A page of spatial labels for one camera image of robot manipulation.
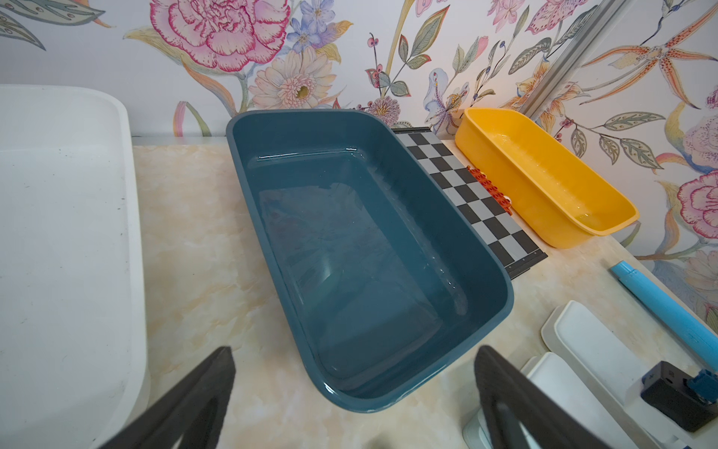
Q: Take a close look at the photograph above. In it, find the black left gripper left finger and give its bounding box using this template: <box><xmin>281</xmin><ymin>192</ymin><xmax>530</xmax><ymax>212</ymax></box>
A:
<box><xmin>103</xmin><ymin>346</ymin><xmax>236</xmax><ymax>448</ymax></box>

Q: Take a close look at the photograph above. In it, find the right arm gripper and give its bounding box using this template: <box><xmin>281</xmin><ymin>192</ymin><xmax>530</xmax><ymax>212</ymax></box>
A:
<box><xmin>641</xmin><ymin>361</ymin><xmax>717</xmax><ymax>432</ymax></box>

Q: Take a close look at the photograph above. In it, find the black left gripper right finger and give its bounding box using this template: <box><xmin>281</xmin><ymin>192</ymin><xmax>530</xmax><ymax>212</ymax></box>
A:
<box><xmin>474</xmin><ymin>345</ymin><xmax>607</xmax><ymax>448</ymax></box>

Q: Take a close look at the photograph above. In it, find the white storage box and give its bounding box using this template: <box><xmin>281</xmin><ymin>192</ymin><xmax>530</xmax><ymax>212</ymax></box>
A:
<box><xmin>1</xmin><ymin>85</ymin><xmax>150</xmax><ymax>448</ymax></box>

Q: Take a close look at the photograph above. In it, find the yellow storage box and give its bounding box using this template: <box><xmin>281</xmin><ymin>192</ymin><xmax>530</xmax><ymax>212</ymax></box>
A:
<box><xmin>455</xmin><ymin>109</ymin><xmax>639</xmax><ymax>249</ymax></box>

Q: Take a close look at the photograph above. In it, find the teal storage box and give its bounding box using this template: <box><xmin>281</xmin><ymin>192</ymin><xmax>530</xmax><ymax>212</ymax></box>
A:
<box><xmin>226</xmin><ymin>110</ymin><xmax>514</xmax><ymax>413</ymax></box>

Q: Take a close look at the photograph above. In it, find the black white checkerboard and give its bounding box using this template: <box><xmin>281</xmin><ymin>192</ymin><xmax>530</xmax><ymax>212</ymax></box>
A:
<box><xmin>395</xmin><ymin>127</ymin><xmax>548</xmax><ymax>279</ymax></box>

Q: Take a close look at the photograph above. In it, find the red toy brick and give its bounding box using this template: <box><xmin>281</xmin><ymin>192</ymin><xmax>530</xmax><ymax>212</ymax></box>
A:
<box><xmin>467</xmin><ymin>166</ymin><xmax>512</xmax><ymax>215</ymax></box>

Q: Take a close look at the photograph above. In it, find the right aluminium corner post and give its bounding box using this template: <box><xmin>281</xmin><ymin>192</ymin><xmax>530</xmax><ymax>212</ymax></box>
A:
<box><xmin>519</xmin><ymin>0</ymin><xmax>631</xmax><ymax>119</ymax></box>

